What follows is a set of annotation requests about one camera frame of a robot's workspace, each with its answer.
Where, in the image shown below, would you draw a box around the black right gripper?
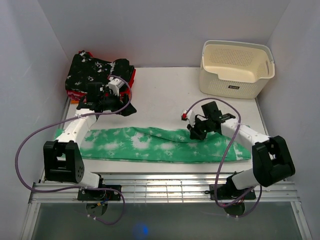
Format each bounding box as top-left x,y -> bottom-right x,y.
187,116 -> 212,140

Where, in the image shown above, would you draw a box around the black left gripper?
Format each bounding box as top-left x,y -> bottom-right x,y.
99,89 -> 137,117

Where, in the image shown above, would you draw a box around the green tie-dye trousers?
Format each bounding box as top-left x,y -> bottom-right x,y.
54,126 -> 252,165

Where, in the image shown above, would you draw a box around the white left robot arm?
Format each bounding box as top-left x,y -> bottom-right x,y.
43,75 -> 137,200

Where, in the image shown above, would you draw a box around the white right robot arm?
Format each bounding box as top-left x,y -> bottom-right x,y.
181,101 -> 296,200

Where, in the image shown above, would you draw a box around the orange folded trousers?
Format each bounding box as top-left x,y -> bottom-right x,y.
70,99 -> 79,105

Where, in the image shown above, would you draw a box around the red folded trousers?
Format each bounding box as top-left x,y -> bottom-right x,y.
66,51 -> 137,101

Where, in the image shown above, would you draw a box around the black white patterned folded trousers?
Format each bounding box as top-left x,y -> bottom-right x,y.
64,50 -> 135,94

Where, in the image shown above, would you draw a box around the cream perforated plastic basket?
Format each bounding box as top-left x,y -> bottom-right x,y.
199,40 -> 275,99

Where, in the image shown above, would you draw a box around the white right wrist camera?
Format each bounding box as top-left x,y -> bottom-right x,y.
181,110 -> 196,127

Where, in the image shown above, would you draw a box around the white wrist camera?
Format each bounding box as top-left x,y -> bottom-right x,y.
181,110 -> 196,127
107,76 -> 125,96

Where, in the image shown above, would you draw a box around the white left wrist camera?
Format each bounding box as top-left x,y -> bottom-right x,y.
107,76 -> 125,96

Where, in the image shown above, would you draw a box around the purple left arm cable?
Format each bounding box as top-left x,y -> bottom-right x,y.
14,74 -> 133,226

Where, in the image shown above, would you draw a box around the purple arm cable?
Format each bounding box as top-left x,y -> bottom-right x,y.
14,74 -> 133,226
184,97 -> 263,219

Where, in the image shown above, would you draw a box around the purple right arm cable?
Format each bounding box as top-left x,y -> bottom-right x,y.
184,97 -> 263,219

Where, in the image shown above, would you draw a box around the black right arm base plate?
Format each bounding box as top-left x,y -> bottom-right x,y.
204,184 -> 247,200

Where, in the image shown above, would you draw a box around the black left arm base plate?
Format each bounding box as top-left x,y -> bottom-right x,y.
77,190 -> 121,202

